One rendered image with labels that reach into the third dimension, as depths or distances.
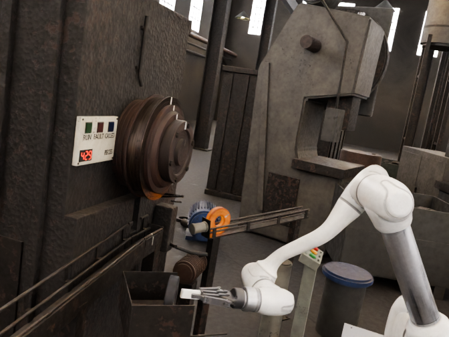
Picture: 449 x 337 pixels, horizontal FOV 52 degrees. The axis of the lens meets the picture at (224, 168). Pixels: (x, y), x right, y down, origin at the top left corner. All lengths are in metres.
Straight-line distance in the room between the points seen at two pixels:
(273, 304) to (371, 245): 2.34
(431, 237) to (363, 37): 1.83
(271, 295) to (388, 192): 0.58
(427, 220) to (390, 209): 2.56
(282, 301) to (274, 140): 3.07
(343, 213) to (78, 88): 1.06
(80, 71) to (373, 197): 1.09
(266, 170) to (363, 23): 1.67
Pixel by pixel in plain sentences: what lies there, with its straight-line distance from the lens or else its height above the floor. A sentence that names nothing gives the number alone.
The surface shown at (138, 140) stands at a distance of 1.91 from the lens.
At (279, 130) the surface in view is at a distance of 4.70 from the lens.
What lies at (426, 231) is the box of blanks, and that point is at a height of 0.57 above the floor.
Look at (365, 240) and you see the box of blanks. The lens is 4.02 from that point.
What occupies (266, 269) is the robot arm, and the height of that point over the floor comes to 0.74.
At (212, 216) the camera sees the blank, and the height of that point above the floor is 0.73.
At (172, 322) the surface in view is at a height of 0.66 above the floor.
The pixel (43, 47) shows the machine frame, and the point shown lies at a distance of 1.83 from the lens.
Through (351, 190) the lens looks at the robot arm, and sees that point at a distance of 1.76.
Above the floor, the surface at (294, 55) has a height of 1.87.
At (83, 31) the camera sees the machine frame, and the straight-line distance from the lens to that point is 1.74.
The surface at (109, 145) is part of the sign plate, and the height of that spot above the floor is 1.12.
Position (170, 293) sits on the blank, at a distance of 1.62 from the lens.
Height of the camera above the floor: 1.41
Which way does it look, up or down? 9 degrees down
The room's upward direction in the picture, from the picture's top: 9 degrees clockwise
